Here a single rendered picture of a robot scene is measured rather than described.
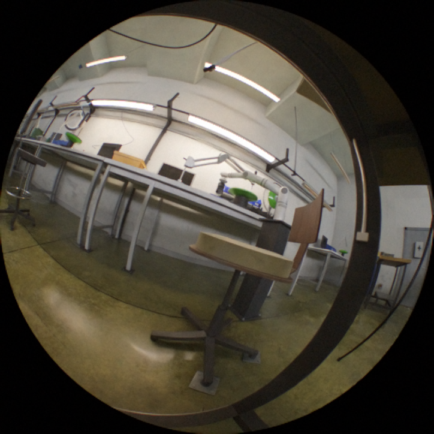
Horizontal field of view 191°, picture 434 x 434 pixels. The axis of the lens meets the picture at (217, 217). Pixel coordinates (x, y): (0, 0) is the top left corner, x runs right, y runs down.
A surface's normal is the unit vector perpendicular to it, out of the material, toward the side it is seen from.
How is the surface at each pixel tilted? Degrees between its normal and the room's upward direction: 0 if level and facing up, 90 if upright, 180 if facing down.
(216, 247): 90
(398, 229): 90
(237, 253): 90
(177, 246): 90
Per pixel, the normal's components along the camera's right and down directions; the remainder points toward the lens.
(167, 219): 0.29, 0.00
